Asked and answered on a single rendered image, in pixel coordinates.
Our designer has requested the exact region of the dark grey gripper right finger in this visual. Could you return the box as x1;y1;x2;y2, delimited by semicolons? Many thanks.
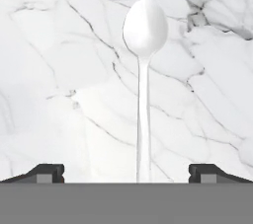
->
188;163;253;185

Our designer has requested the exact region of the white spoon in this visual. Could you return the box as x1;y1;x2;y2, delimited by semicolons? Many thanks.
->
123;0;169;184

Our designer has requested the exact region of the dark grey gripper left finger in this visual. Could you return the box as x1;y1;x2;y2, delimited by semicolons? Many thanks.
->
0;163;65;185

